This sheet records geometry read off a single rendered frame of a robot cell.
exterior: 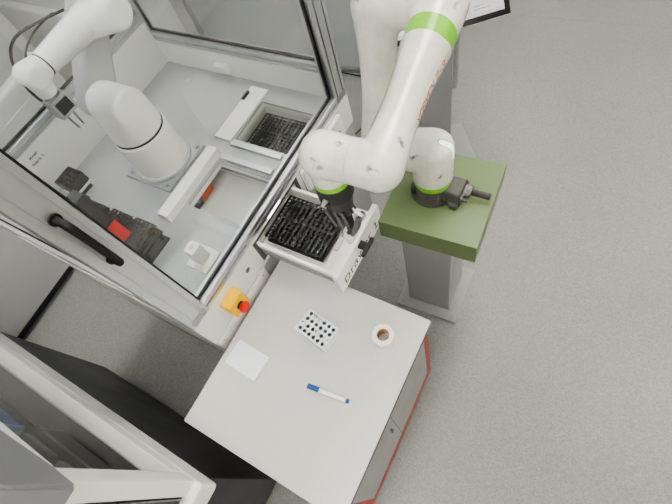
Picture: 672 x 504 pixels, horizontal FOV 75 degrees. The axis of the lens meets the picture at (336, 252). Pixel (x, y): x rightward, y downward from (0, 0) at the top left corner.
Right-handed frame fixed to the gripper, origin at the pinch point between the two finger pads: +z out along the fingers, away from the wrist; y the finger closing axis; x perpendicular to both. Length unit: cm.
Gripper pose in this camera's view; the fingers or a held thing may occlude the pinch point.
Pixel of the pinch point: (349, 233)
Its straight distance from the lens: 125.2
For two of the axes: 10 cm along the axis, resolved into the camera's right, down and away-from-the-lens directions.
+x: 4.6, -8.2, 3.4
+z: 1.9, 4.6, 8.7
